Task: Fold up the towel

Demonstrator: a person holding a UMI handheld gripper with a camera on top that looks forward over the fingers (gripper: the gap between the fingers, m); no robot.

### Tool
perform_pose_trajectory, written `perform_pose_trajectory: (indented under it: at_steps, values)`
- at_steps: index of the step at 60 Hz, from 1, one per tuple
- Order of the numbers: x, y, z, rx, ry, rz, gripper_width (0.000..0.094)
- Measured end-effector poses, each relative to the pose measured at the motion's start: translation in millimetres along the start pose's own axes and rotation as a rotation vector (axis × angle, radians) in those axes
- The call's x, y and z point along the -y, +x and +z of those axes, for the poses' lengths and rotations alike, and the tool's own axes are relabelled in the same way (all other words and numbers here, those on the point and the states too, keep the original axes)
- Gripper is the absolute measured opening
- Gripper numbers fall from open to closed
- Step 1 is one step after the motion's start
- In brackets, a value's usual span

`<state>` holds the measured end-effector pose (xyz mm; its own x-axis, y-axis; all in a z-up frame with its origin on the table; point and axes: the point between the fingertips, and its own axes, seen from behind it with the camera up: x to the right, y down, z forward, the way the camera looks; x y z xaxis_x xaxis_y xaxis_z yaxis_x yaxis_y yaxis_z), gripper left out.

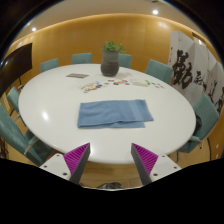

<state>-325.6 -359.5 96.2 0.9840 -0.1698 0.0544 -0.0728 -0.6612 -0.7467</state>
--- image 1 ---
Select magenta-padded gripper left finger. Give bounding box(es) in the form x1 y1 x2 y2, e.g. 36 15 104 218
39 142 91 186

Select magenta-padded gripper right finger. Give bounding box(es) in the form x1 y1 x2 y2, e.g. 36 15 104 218
130 142 183 186

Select blue towel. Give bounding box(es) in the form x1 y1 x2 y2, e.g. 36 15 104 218
77 98 155 130

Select colourful sticker sheet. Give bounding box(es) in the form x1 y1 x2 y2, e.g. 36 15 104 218
80 80 105 94

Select white flat box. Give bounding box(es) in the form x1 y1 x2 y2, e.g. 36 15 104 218
129 77 150 88

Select loose colourful stickers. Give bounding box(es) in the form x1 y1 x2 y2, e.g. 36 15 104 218
103 78 131 87

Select teal chairs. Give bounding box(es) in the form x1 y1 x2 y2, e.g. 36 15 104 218
0 52 221 167

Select grey ribbed pot with plant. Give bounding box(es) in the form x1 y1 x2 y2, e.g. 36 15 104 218
100 40 127 78

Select white calligraphy folding screen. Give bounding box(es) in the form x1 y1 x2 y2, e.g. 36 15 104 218
167 30 224 115

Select black flat screen monitor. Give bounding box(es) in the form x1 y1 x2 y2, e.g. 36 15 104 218
0 42 34 98

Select round ceiling lights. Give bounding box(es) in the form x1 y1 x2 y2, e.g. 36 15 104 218
30 8 160 33

